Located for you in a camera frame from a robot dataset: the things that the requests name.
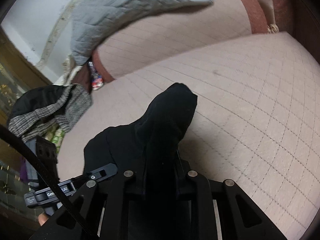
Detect black pants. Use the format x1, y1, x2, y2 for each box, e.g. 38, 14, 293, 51
83, 83, 197, 180

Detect person's left hand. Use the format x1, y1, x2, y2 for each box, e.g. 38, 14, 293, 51
38, 212, 50, 226

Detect green patterned cloth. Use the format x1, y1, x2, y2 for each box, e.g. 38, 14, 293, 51
43, 125, 65, 153

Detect grey houndstooth garment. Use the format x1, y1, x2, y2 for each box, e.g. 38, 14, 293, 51
7, 84, 93, 142

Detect red blue snack packet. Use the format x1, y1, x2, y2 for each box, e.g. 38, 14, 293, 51
88, 61, 104, 90

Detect cream fringed cloth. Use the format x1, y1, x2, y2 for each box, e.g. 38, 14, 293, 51
54, 54, 82, 86

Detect grey quilted blanket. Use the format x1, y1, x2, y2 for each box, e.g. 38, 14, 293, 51
71, 0, 214, 66

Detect pink sofa back cushion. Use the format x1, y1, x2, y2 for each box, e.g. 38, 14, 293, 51
92, 0, 267, 82

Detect black cable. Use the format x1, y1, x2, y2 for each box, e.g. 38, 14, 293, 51
0, 123, 75, 210

